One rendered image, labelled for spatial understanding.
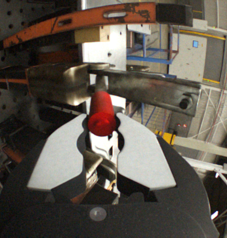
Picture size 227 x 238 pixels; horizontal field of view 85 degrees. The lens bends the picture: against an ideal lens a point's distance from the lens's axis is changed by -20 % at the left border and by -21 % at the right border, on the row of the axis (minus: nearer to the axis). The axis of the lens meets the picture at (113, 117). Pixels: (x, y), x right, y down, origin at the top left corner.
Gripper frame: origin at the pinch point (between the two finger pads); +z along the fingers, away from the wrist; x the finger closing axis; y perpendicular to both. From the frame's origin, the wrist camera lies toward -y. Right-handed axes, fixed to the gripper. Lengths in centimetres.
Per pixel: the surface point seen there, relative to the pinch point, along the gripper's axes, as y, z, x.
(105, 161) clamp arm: 15.9, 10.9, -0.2
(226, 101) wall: 417, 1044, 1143
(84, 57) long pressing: -3.1, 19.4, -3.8
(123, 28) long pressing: -10.6, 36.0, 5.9
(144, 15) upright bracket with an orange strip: -9.6, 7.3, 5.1
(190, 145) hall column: 437, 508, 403
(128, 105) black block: 17.8, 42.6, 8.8
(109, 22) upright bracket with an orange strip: -8.9, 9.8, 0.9
